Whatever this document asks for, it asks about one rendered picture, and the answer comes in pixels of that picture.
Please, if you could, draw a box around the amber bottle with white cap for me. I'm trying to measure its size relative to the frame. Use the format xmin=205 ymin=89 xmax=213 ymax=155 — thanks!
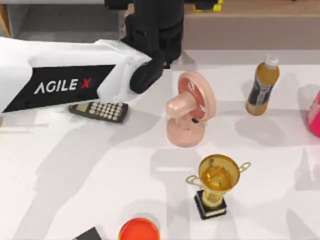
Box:
xmin=244 ymin=53 xmax=281 ymax=117

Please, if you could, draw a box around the brown wooden shelf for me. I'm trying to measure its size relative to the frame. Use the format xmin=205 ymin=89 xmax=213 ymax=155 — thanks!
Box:
xmin=183 ymin=0 xmax=320 ymax=52

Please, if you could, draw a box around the gold trophy on black base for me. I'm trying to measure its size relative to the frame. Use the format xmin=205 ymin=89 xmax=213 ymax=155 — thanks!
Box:
xmin=184 ymin=153 xmax=252 ymax=221

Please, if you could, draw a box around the yellow and black box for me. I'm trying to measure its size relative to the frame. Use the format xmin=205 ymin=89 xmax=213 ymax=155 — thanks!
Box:
xmin=191 ymin=0 xmax=224 ymax=13

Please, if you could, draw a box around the pink container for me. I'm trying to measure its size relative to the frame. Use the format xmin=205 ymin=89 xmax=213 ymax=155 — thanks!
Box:
xmin=306 ymin=84 xmax=320 ymax=138

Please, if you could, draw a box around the grey cabinet with wooden side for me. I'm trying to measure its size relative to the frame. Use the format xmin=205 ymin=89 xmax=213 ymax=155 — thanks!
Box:
xmin=0 ymin=0 xmax=126 ymax=43

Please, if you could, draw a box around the black calculator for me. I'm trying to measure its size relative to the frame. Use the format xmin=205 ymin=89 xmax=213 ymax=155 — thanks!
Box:
xmin=68 ymin=100 xmax=129 ymax=124

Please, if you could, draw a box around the black book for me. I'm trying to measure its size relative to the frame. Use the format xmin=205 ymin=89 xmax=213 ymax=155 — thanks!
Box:
xmin=71 ymin=226 xmax=103 ymax=240

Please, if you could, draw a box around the orange round bowl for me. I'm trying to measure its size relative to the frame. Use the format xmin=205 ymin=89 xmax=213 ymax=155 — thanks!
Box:
xmin=118 ymin=217 xmax=161 ymax=240

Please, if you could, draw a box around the pink desk fan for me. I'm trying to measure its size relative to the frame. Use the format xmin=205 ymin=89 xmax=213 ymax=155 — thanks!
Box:
xmin=164 ymin=70 xmax=217 ymax=149

